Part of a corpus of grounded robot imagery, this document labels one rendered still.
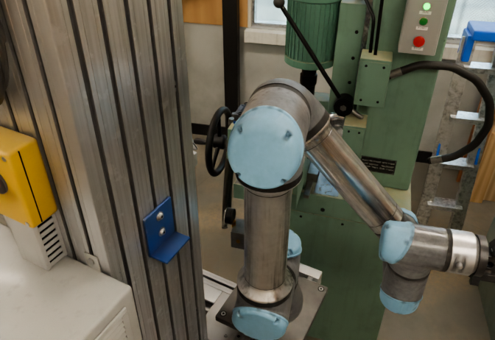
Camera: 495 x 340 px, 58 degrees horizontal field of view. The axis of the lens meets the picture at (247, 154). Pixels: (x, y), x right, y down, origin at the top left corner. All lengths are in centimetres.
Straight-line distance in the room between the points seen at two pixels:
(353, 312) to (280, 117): 141
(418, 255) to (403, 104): 77
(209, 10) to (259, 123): 241
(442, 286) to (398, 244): 172
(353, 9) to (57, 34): 104
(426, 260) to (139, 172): 50
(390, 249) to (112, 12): 57
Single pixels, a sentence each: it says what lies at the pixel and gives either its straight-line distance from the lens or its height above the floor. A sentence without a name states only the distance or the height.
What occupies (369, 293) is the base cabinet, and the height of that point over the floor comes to 37.
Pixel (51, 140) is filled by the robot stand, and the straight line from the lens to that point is 66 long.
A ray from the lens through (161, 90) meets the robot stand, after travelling 73.
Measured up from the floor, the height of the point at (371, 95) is 119.
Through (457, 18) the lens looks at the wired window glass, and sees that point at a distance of 304.
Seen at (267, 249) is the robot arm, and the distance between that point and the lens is 84.
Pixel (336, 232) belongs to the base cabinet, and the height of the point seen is 64.
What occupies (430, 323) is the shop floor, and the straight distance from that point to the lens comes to 236.
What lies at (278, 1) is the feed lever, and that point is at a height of 143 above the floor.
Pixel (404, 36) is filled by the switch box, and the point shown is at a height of 137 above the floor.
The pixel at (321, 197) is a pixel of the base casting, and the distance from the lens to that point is 160.
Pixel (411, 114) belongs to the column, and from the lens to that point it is 153.
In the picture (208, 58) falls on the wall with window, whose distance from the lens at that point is 317.
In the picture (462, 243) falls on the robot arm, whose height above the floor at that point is 125.
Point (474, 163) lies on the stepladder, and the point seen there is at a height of 51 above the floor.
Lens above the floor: 179
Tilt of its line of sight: 34 degrees down
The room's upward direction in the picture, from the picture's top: straight up
